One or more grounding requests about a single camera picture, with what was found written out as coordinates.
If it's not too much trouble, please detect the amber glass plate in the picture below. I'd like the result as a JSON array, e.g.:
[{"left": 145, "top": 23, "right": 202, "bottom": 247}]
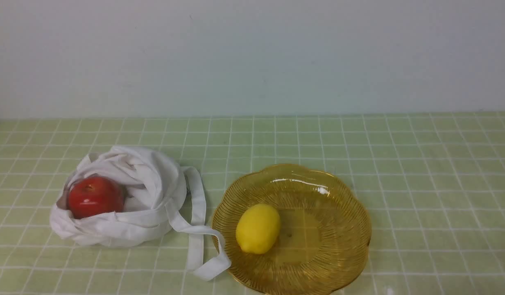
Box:
[{"left": 212, "top": 163, "right": 372, "bottom": 295}]

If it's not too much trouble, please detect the white cloth bag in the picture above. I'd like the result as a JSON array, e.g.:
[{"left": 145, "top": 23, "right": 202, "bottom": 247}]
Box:
[{"left": 49, "top": 146, "right": 231, "bottom": 281}]

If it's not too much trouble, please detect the red apple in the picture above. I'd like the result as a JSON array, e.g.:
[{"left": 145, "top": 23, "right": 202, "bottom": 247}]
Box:
[{"left": 67, "top": 176, "right": 125, "bottom": 220}]

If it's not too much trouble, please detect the yellow lemon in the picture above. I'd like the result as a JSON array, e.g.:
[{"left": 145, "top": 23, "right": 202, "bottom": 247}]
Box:
[{"left": 236, "top": 204, "right": 281, "bottom": 255}]

